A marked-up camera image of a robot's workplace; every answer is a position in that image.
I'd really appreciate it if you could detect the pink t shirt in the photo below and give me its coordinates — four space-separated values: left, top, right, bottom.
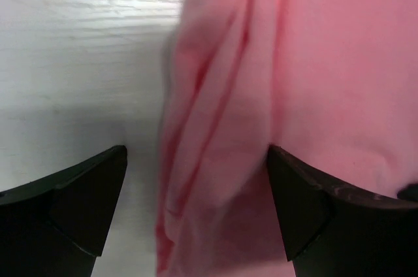
156 0 417 276

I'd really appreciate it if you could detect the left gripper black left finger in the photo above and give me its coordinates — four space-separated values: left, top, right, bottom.
1 146 127 277

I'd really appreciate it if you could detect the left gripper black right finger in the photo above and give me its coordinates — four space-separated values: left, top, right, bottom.
266 146 417 277

